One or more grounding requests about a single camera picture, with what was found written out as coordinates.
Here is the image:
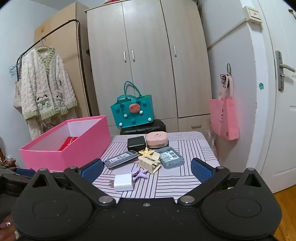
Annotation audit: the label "purple hair clip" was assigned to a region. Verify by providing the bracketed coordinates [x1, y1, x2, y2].
[132, 168, 148, 182]

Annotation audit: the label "red glasses-print paper bag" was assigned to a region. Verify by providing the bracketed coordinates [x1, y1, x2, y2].
[58, 137, 78, 151]

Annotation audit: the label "teal felt tote bag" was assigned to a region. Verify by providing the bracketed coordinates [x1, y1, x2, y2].
[110, 81, 154, 129]

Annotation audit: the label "white wall switch box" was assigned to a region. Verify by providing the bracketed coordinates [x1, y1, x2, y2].
[243, 6, 262, 24]

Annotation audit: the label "pink round-cornered case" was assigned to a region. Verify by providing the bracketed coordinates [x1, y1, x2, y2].
[145, 131, 169, 149]

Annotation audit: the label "black hair ties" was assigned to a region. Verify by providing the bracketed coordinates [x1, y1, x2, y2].
[220, 63, 232, 90]

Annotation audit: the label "black suitcase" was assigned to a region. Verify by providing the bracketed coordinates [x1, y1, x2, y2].
[120, 119, 167, 135]

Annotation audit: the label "beige three-door wardrobe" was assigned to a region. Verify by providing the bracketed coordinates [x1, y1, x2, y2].
[86, 1, 212, 135]

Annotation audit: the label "pink paper bag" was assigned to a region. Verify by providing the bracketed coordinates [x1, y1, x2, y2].
[209, 74, 239, 141]

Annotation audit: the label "grey device with barcode label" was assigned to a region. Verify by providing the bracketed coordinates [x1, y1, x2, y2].
[104, 151, 138, 169]

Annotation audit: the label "wooden side cabinet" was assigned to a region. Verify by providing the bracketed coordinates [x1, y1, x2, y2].
[34, 1, 99, 118]

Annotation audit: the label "cream knit cardigan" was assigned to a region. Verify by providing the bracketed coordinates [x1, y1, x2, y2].
[21, 47, 78, 139]

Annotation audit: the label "grey device with white label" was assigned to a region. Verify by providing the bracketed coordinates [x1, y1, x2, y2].
[156, 147, 185, 170]

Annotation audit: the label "silver door handle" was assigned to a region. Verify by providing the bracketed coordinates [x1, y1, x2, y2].
[275, 50, 295, 91]

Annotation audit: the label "pink storage box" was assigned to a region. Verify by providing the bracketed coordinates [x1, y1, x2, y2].
[20, 115, 111, 171]

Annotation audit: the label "left hand with ring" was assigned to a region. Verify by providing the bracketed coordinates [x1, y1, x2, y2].
[0, 215, 16, 241]

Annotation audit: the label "striped tablecloth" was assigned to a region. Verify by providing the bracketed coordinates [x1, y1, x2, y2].
[92, 131, 221, 204]

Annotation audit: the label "black rectangular box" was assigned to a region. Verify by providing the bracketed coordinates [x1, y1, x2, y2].
[127, 136, 147, 152]

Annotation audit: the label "white door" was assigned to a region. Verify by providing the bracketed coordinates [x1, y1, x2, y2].
[247, 1, 295, 193]

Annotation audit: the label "black clothes rack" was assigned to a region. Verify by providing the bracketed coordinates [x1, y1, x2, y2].
[16, 19, 93, 116]

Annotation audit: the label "yellow starfish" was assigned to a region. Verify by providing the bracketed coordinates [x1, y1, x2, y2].
[138, 147, 155, 158]

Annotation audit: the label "white charger plug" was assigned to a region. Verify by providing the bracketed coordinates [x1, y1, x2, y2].
[109, 173, 134, 192]

